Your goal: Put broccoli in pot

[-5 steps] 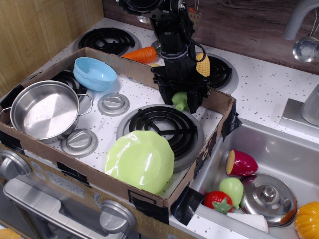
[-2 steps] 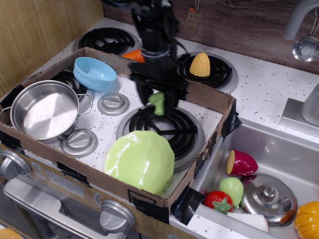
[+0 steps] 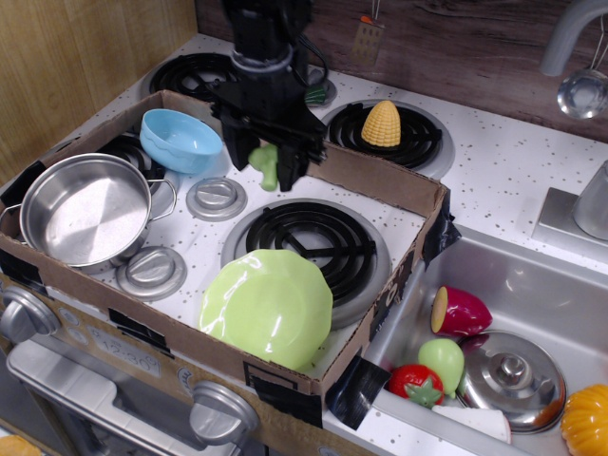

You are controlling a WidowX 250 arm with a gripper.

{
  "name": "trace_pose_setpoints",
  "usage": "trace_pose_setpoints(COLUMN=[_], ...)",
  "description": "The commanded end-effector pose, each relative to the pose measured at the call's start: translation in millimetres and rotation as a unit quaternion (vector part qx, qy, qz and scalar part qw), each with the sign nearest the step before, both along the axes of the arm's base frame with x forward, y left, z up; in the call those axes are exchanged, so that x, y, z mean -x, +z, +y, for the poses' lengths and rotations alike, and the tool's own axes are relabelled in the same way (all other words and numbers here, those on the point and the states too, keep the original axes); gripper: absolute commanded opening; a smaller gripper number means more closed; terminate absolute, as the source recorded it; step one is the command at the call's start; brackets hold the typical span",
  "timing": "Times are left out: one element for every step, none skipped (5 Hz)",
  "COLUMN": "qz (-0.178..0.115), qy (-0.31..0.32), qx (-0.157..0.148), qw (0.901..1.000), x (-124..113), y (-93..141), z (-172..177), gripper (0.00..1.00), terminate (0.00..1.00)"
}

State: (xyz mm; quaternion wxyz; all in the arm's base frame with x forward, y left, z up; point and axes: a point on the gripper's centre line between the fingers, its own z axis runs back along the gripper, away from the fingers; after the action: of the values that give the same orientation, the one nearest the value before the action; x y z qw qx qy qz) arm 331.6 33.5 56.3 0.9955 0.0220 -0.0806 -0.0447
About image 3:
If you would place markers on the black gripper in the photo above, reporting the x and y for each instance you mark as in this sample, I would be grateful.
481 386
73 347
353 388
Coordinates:
267 104

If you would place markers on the green toy broccoli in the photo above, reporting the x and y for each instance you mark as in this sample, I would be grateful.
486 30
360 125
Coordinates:
264 159

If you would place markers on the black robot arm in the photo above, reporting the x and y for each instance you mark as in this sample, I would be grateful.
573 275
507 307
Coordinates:
268 33

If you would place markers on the stainless steel pot lid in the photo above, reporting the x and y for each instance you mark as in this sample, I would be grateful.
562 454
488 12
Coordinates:
508 373

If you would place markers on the silver stove top knob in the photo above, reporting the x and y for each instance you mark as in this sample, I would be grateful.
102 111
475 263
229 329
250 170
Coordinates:
216 199
152 274

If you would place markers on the silver stove knob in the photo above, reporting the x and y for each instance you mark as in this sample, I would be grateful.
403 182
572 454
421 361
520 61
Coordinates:
316 77
216 199
152 274

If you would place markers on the orange toy carrot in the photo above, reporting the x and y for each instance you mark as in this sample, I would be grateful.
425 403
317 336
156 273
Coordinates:
315 95

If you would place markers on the silver back stove knob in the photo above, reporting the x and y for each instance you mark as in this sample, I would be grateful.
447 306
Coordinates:
316 77

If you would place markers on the light blue plastic bowl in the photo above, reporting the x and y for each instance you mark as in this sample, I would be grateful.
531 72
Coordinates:
178 141

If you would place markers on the black back left burner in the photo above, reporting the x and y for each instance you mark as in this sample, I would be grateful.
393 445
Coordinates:
190 75

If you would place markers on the black burner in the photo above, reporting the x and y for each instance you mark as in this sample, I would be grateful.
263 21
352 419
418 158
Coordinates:
426 147
349 251
190 75
129 148

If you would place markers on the yellow toy corn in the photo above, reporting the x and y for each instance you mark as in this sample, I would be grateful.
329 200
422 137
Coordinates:
382 127

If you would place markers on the black front right burner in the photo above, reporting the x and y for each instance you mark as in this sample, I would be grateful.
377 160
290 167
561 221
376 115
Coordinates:
349 251

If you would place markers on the black front left burner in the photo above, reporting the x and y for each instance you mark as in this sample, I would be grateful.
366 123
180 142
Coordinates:
129 148

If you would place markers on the hanging metal grater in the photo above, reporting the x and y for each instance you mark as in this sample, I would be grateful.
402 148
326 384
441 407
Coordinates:
368 37

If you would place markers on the light green plastic plate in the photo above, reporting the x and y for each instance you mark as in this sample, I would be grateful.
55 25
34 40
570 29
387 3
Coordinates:
273 304

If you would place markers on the black back right burner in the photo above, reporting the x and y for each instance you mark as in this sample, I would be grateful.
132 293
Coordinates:
426 147

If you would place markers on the brown cardboard fence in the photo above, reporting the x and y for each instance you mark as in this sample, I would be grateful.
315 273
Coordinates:
160 342

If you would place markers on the purple toy eggplant half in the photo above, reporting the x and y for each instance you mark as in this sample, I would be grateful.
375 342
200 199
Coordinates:
458 313

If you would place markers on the silver oven knob right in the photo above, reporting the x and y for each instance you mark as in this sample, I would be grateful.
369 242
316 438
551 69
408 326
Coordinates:
219 416

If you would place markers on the silver oven knob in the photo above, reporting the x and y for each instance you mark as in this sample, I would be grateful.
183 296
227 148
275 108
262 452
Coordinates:
25 316
219 416

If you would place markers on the green toy pear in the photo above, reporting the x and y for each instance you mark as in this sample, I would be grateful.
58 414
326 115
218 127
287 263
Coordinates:
446 358

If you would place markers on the red toy strawberry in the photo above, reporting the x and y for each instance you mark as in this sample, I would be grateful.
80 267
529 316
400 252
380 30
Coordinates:
417 383

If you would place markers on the silver oven knob left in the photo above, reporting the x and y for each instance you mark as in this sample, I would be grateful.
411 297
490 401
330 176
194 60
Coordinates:
25 316

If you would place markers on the grey faucet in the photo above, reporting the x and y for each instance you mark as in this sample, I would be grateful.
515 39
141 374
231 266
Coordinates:
567 220

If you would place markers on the hanging steel ladle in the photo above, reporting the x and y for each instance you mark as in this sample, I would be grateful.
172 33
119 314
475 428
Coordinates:
583 94

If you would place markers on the silver sink basin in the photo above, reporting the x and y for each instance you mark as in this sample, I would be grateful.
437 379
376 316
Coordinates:
549 318

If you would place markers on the orange object bottom left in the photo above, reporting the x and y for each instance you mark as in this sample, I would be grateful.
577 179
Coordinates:
14 445

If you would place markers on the orange toy pumpkin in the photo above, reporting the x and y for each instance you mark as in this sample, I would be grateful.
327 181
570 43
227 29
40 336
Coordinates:
584 421

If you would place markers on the silver oven door handle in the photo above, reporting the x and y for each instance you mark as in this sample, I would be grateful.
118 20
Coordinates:
93 398

